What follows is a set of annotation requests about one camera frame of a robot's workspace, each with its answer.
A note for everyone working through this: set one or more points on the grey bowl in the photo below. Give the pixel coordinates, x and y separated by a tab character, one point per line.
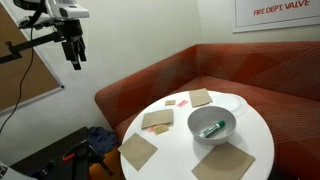
200	118

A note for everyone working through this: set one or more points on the cork board with frame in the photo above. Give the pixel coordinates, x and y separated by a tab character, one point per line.
20	83

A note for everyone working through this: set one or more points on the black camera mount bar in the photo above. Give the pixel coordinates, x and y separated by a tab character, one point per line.
30	43

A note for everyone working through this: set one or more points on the white device with sticker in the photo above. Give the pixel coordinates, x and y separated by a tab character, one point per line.
10	173

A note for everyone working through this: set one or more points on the white plate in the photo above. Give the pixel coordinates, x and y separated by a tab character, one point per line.
234	101

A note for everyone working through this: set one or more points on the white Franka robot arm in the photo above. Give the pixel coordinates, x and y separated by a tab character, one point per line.
71	10

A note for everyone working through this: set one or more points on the orange patterned sofa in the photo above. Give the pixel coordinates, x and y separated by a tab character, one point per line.
266	66

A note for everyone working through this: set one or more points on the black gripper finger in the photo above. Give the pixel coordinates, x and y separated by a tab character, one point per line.
82	50
74	55

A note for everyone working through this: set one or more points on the small printed brown card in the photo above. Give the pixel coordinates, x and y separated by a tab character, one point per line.
161	129

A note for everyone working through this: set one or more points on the pink sticky note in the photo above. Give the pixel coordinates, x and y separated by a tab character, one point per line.
150	129
182	103

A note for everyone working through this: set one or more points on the green and white marker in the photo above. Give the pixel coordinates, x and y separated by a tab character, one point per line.
213	128

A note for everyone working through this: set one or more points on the black side table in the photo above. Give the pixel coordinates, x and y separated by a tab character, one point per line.
50	156

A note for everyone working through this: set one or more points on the medium brown paper sheet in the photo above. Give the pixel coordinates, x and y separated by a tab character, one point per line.
157	118
200	97

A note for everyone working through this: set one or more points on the fire dept valve sign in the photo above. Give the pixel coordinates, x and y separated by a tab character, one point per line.
276	18

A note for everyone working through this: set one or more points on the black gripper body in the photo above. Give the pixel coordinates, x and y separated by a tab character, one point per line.
69	30

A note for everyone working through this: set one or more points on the large brown paper sheet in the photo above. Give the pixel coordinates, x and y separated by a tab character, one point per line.
223	163
137	151

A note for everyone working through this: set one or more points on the blue cloth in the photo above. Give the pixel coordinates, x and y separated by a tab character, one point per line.
100	138

